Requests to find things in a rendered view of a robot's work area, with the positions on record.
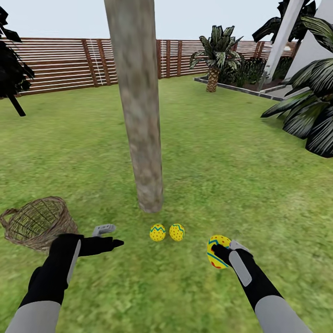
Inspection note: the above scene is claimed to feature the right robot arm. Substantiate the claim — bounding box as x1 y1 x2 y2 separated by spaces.
212 240 312 333

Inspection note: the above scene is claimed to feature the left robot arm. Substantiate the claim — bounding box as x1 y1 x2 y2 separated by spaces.
5 223 124 333

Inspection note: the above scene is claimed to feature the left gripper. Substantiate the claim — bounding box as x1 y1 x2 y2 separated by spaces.
88 236 124 256

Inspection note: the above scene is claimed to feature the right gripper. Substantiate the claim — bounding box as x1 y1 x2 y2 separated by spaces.
212 244 231 265

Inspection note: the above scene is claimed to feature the easter egg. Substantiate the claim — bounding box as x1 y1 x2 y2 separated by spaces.
207 234 231 269
149 223 166 241
169 223 185 242

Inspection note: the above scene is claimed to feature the wicker basket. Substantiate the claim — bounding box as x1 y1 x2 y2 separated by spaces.
0 196 78 254

